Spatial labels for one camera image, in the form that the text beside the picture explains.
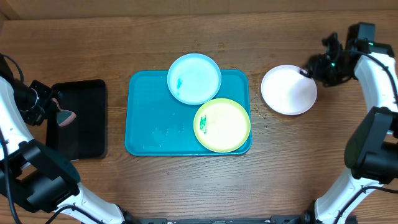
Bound white plate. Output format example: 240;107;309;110
261;65;318;116

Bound black pink sponge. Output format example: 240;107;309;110
52;98;76;127

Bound light blue plate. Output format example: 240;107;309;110
167;53;221;105

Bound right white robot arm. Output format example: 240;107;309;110
293;22;397;224

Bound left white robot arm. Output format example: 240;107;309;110
1;54;135;223

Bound black rectangular water tray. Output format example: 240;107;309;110
45;79;108;160

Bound teal plastic tray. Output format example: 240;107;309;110
124;69;252;157

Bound green rimmed yellow plate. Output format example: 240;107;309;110
193;98;251;153

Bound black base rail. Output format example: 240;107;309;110
139;215;301;224

